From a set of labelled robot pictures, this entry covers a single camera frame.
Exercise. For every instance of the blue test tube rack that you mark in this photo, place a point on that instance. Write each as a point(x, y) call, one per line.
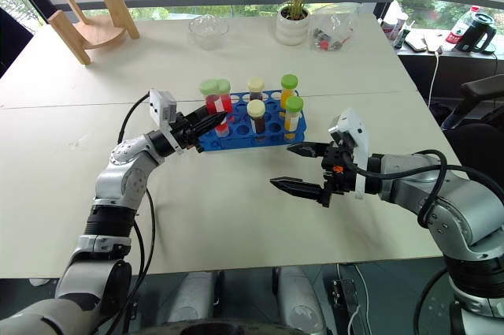
point(271, 140)

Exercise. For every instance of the black side cabinet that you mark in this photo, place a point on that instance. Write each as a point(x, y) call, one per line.
point(453, 69)

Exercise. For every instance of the black office chair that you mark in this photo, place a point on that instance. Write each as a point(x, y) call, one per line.
point(480, 134)

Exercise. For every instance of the black floor bracket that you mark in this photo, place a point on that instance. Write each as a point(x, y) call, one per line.
point(343, 291)

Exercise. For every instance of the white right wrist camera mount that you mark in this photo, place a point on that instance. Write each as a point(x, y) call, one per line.
point(354, 126)

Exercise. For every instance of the clear plastic bag with parts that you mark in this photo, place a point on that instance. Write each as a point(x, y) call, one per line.
point(334, 27)

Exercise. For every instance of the clear glass bowl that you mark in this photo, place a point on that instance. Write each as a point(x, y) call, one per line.
point(208, 33)

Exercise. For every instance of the red tube with green cap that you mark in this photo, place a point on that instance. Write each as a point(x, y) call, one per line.
point(225, 85)

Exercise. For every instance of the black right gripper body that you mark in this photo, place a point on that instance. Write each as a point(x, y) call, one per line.
point(336, 171)

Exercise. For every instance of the brown tube with cream cap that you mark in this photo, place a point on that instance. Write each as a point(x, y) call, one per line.
point(256, 88)
point(258, 118)

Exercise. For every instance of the dark rounded robot torso part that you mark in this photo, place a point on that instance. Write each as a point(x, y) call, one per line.
point(220, 329)

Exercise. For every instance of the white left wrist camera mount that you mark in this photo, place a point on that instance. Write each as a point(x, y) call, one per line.
point(159, 106)

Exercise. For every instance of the black electric kettle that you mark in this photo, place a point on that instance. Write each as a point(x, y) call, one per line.
point(474, 33)

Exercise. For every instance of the red tube with white label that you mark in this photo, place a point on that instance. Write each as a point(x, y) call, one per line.
point(217, 104)

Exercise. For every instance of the plastic bottle with red label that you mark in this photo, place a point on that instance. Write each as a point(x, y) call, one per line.
point(458, 31)

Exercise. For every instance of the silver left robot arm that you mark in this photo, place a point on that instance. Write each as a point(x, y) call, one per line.
point(126, 177)

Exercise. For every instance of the orange tube with green cap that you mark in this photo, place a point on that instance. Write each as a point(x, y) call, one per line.
point(289, 86)
point(293, 114)

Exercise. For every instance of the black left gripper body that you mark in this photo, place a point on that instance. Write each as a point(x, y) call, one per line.
point(184, 133)

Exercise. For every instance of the dark chair back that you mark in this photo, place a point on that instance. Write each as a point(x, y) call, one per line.
point(12, 43)

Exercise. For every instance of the wooden bamboo stand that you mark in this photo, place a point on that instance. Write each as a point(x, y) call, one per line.
point(98, 33)

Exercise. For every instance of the smartphone with light case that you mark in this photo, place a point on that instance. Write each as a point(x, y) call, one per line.
point(415, 42)

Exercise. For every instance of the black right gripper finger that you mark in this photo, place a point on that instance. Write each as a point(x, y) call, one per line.
point(299, 187)
point(307, 150)

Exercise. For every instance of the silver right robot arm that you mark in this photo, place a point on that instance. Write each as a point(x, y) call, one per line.
point(413, 177)

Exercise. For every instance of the white ribbed plant pot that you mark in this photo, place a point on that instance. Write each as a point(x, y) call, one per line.
point(291, 29)

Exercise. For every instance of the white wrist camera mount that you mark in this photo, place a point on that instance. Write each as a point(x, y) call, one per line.
point(354, 126)
point(159, 106)

